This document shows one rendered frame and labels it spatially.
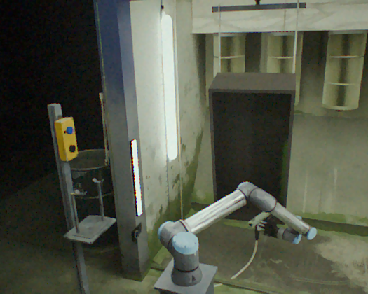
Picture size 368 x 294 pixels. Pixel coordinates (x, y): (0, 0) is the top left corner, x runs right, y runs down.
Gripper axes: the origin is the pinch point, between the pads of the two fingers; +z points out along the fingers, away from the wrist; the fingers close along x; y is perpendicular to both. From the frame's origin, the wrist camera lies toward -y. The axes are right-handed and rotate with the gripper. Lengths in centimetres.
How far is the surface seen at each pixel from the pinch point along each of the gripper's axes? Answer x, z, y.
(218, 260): -5, 33, 50
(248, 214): 16.1, 16.8, 5.6
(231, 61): 88, 86, -116
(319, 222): 99, -20, 38
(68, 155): -121, 72, -76
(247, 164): 31, 29, -35
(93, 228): -115, 63, -23
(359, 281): 40, -77, 46
